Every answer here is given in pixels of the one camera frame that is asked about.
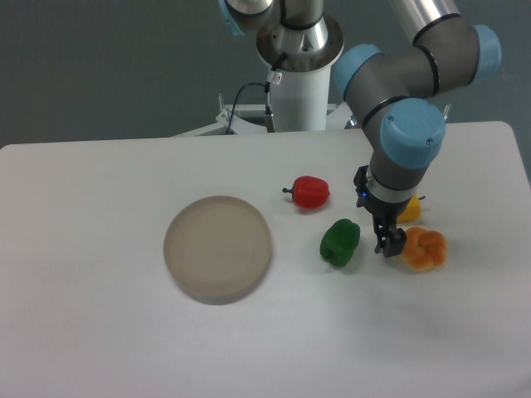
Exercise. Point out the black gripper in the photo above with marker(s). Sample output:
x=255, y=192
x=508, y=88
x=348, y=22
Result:
x=385, y=205

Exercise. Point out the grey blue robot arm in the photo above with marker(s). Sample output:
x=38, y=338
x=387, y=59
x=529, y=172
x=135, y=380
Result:
x=388, y=96

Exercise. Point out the yellow bell pepper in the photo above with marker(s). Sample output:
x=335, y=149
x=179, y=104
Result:
x=413, y=210

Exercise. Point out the green bell pepper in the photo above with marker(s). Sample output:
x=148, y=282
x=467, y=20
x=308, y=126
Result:
x=339, y=242

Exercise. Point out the red bell pepper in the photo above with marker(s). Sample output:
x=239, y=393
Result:
x=308, y=192

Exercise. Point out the braided bread roll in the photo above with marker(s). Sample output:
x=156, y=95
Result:
x=425, y=250

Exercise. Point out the beige round plate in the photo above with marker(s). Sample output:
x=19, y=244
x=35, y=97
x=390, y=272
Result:
x=218, y=249

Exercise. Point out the white metal base frame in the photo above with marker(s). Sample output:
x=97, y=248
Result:
x=250, y=120

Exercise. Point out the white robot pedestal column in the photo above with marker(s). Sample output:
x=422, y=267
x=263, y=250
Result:
x=299, y=100

